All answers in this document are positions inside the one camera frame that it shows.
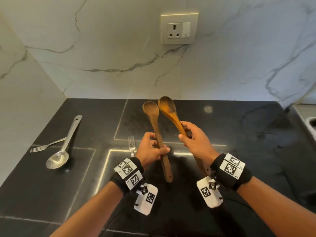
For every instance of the person's left hand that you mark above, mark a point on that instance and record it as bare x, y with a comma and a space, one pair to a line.
148, 153

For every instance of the person's right hand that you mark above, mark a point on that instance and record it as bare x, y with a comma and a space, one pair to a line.
197, 143

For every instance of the steel fork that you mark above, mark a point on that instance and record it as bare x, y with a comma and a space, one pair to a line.
132, 144
42, 147

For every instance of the dark brown wooden spoon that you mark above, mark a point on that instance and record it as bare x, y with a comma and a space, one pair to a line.
151, 111

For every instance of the orange wooden spoon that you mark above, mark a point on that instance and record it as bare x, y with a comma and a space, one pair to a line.
168, 106

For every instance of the large steel ladle spoon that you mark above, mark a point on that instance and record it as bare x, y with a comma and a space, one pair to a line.
58, 159

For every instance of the person's left forearm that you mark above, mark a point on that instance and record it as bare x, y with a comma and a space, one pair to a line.
91, 214

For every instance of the black stone countertop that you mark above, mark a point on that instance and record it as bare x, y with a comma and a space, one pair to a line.
234, 125

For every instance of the black left wristband white markers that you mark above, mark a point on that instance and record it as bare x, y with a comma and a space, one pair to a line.
128, 173

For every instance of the black wristband white markers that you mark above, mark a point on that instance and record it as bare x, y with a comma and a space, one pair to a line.
128, 173
229, 170

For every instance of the black right wristband white markers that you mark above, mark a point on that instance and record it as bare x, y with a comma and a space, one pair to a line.
229, 170

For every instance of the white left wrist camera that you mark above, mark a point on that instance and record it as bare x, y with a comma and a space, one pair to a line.
147, 198

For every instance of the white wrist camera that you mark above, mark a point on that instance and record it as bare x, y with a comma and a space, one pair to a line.
147, 198
207, 192

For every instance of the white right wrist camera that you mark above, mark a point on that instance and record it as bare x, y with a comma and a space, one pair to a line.
207, 192

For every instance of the white wall socket with switch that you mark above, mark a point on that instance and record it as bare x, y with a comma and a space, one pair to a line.
179, 28

